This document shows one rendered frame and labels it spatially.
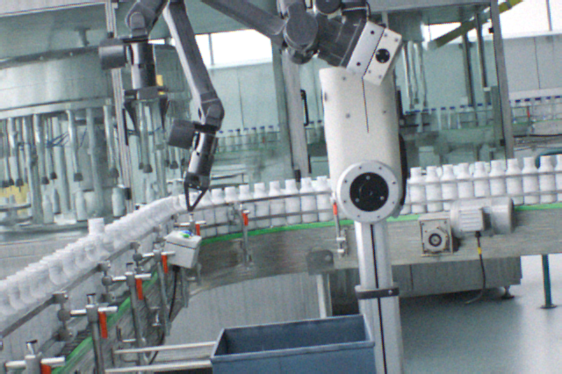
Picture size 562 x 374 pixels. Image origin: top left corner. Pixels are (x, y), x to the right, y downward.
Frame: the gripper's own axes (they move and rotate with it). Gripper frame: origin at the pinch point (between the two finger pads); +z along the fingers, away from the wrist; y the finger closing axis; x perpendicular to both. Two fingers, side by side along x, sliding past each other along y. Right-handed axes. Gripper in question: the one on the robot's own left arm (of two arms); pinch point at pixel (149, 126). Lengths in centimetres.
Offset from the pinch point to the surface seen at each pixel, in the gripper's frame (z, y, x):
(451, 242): 49, 82, 134
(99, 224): 21.4, -14.1, -0.9
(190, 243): 30.3, 3.8, 24.5
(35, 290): 27, -13, -72
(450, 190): 32, 85, 148
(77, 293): 32, -12, -43
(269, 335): 47, 24, -22
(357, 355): 47, 42, -52
